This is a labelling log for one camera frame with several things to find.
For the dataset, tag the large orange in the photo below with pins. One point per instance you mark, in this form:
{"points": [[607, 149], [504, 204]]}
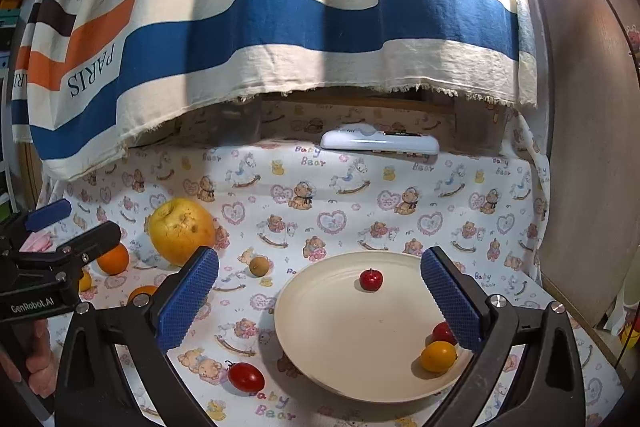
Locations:
{"points": [[142, 290]]}

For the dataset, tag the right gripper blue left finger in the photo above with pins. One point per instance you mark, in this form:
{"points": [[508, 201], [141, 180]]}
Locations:
{"points": [[92, 388]]}

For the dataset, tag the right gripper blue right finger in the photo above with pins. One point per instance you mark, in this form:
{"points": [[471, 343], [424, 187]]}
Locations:
{"points": [[547, 389]]}

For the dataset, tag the small orange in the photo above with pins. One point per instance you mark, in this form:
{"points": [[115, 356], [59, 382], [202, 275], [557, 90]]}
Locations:
{"points": [[114, 261]]}

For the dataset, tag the white cup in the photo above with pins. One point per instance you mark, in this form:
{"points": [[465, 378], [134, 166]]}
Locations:
{"points": [[631, 294]]}

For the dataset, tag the red yellow toy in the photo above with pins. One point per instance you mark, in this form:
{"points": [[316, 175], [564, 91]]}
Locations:
{"points": [[630, 333]]}

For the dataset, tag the yellow cherry tomato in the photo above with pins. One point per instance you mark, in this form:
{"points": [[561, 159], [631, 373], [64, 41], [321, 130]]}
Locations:
{"points": [[438, 356], [85, 282]]}

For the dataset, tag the brown longan fruit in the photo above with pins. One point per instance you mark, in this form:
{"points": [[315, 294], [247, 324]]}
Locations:
{"points": [[259, 266]]}

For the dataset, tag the pink plastic toy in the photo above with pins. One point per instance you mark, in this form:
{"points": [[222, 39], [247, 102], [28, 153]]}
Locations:
{"points": [[38, 242]]}

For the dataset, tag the striped Paris blanket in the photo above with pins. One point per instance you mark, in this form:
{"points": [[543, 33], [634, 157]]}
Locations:
{"points": [[90, 76]]}

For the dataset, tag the cream round plate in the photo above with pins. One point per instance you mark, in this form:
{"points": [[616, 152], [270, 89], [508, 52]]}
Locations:
{"points": [[363, 345]]}

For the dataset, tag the wooden headboard panel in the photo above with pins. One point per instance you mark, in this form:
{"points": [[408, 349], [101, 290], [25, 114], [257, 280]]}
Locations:
{"points": [[594, 153]]}

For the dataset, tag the person left hand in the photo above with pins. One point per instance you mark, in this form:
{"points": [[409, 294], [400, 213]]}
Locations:
{"points": [[34, 338]]}

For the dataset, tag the large yellow apple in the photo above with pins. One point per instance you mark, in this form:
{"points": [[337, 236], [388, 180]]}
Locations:
{"points": [[178, 227]]}

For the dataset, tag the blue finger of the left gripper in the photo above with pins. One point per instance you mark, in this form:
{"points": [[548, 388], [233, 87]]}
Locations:
{"points": [[45, 216], [93, 243]]}

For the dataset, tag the storage shelf with boxes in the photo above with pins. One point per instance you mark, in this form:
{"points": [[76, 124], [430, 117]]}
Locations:
{"points": [[10, 16]]}

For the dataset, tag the white remote control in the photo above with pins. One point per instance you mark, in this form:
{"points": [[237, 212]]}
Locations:
{"points": [[363, 137]]}

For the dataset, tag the small red apple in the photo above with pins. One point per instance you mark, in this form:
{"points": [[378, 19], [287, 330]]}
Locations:
{"points": [[371, 280], [442, 332]]}

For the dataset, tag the red cherry tomato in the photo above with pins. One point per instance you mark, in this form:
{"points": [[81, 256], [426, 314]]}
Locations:
{"points": [[246, 378]]}

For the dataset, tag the baby bear print cloth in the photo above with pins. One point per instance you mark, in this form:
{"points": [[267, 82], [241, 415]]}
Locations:
{"points": [[290, 201]]}

